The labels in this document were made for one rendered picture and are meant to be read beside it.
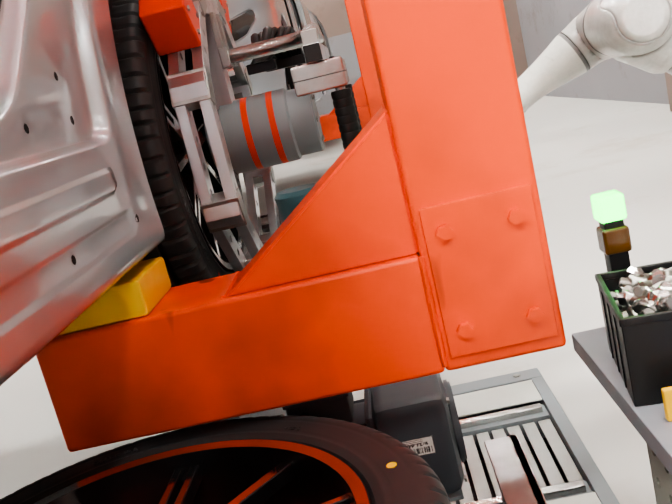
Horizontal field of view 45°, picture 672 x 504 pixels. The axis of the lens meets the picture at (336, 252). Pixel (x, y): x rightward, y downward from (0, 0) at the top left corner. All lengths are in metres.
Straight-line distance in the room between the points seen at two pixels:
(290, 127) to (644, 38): 0.65
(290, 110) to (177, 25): 0.29
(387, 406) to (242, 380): 0.31
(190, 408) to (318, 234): 0.29
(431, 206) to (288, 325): 0.24
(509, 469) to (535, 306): 0.21
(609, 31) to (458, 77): 0.64
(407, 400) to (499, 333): 0.30
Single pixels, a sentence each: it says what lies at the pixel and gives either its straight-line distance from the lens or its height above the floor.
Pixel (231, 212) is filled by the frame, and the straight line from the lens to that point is 1.35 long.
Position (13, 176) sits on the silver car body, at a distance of 0.81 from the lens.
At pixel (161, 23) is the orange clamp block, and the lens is 1.36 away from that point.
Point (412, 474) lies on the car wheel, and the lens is 0.89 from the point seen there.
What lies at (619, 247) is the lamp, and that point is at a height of 0.58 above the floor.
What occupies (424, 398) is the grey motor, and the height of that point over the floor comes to 0.40.
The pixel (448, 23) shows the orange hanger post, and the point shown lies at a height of 0.95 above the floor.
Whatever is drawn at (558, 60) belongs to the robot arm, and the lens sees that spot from 1.78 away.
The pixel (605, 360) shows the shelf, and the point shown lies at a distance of 1.21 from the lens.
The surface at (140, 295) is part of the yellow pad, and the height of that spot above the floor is 0.71.
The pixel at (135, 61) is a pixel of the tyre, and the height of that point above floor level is 1.01.
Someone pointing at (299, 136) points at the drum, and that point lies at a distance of 1.53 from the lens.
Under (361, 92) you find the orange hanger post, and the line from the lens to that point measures 5.21.
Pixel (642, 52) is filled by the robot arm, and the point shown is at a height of 0.83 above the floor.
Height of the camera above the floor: 0.93
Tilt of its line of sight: 12 degrees down
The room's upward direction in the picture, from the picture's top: 14 degrees counter-clockwise
